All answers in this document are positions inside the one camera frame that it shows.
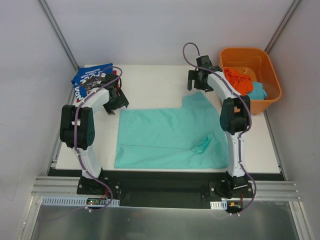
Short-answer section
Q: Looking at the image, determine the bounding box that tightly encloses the teal t shirt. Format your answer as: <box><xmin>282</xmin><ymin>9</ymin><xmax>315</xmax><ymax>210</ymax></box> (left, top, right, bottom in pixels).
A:
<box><xmin>114</xmin><ymin>92</ymin><xmax>229</xmax><ymax>170</ymax></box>

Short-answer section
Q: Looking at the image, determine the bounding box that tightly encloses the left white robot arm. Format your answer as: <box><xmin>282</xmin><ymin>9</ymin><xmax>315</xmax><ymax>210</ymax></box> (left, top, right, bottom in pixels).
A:
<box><xmin>59</xmin><ymin>72</ymin><xmax>129</xmax><ymax>195</ymax></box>

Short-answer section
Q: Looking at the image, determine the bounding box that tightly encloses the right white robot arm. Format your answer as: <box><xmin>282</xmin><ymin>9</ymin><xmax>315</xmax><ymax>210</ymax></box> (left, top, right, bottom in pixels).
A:
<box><xmin>187</xmin><ymin>55</ymin><xmax>252</xmax><ymax>198</ymax></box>

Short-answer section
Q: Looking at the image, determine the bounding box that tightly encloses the red folded t shirt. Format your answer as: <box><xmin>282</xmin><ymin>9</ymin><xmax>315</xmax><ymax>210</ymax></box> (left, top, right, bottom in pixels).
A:
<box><xmin>71</xmin><ymin>69</ymin><xmax>117</xmax><ymax>103</ymax></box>

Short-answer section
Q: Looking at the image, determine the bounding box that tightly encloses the blue graphic folded t shirt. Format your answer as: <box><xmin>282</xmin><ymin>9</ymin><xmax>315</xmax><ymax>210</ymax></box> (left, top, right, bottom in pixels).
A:
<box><xmin>71</xmin><ymin>63</ymin><xmax>113</xmax><ymax>103</ymax></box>

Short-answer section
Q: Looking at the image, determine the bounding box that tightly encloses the orange t shirt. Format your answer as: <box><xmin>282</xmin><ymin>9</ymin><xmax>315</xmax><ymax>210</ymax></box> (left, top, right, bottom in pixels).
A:
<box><xmin>223</xmin><ymin>67</ymin><xmax>254</xmax><ymax>96</ymax></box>

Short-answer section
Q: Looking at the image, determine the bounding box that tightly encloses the orange plastic bin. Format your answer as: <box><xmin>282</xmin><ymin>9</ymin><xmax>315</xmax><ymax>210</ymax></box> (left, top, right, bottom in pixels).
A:
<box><xmin>219</xmin><ymin>47</ymin><xmax>282</xmax><ymax>115</ymax></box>

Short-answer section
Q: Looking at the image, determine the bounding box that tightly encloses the blue t shirt in bin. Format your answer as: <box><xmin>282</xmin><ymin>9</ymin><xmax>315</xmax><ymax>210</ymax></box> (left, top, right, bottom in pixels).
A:
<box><xmin>247</xmin><ymin>81</ymin><xmax>267</xmax><ymax>100</ymax></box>

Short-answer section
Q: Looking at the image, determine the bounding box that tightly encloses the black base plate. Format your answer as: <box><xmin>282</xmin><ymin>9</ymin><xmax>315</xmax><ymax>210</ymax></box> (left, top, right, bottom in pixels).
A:
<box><xmin>47</xmin><ymin>168</ymin><xmax>286</xmax><ymax>210</ymax></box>

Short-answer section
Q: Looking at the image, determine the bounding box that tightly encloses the aluminium frame rail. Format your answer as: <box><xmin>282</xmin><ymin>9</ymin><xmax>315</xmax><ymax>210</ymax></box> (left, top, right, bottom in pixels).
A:
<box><xmin>31</xmin><ymin>176</ymin><xmax>80</xmax><ymax>196</ymax></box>

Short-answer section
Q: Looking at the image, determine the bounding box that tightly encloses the left grey cable duct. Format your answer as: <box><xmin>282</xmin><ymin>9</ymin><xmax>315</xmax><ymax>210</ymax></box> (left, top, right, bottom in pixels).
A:
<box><xmin>42</xmin><ymin>196</ymin><xmax>120</xmax><ymax>208</ymax></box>

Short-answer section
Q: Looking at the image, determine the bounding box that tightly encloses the grey cable duct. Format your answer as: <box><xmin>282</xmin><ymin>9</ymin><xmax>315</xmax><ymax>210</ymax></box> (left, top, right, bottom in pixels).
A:
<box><xmin>42</xmin><ymin>196</ymin><xmax>120</xmax><ymax>208</ymax></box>
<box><xmin>210</xmin><ymin>200</ymin><xmax>228</xmax><ymax>210</ymax></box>

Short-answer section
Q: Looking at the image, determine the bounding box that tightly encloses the right grey cable duct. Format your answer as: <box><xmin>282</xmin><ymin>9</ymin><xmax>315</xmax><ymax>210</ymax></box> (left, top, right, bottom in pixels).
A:
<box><xmin>210</xmin><ymin>200</ymin><xmax>228</xmax><ymax>210</ymax></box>

